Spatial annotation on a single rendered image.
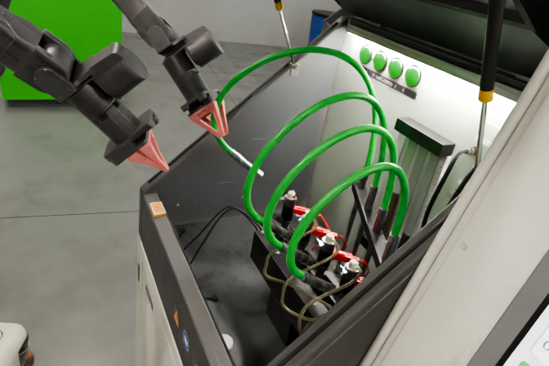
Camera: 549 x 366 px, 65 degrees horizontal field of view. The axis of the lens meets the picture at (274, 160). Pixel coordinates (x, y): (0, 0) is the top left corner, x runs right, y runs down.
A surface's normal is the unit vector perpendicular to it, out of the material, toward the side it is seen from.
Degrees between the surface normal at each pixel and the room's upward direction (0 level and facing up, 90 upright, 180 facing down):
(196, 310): 0
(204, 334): 0
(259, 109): 90
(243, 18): 90
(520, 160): 76
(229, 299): 0
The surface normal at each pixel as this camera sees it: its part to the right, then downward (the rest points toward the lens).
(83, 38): 0.45, 0.47
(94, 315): 0.16, -0.88
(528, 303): -0.82, -0.15
